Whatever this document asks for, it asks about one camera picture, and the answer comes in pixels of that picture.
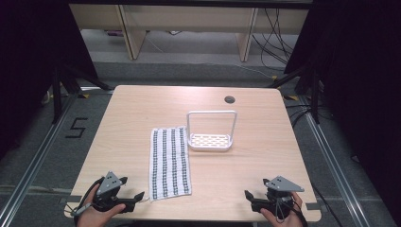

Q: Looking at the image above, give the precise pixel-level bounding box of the white checked striped towel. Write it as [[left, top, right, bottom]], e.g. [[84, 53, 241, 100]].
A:
[[148, 125, 193, 203]]

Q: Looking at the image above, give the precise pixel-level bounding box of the black floor cable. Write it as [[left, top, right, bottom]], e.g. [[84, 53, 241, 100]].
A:
[[309, 181, 345, 227]]

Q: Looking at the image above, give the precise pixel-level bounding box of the person's left hand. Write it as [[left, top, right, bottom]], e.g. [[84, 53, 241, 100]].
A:
[[77, 184, 127, 227]]

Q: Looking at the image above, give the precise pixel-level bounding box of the grey looped gripper cable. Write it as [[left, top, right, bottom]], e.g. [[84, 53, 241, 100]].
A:
[[273, 198, 288, 223]]

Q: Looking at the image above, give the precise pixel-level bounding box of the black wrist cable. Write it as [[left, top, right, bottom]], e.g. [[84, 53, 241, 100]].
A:
[[294, 201, 309, 227]]

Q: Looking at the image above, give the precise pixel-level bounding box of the black curtain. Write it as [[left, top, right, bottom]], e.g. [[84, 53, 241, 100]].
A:
[[0, 0, 99, 160], [283, 0, 401, 221]]

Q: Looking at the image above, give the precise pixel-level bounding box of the person's right hand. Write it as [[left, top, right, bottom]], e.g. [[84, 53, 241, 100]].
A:
[[259, 191, 308, 227]]

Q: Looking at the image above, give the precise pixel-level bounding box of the bundle of black hanging cables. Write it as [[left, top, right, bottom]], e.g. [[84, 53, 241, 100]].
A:
[[251, 7, 299, 70]]

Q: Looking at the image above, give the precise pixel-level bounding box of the black cable with grey plug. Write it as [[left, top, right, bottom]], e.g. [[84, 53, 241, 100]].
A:
[[64, 176, 106, 227]]

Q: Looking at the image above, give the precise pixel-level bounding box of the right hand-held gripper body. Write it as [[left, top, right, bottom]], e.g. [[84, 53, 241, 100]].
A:
[[251, 175, 305, 221]]

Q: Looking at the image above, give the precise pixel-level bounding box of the aluminium floor rail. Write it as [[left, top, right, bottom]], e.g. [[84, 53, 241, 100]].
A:
[[299, 94, 377, 227], [0, 90, 80, 227]]

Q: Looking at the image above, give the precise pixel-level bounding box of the thin white floor cable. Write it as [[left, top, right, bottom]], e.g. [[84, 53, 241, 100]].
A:
[[233, 63, 276, 80]]

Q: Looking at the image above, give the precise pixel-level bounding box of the light wooden shelf unit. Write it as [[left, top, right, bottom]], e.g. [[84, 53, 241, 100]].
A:
[[68, 3, 310, 63]]

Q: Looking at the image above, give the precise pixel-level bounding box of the white rack with bar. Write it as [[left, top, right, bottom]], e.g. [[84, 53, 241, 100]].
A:
[[185, 110, 238, 153]]

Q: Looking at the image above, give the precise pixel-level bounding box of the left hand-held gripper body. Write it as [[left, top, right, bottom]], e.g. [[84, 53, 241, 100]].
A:
[[91, 170, 137, 214]]

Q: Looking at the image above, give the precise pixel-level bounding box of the black metal stand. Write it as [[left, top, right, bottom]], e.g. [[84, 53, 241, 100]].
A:
[[50, 61, 115, 125], [267, 64, 323, 126]]

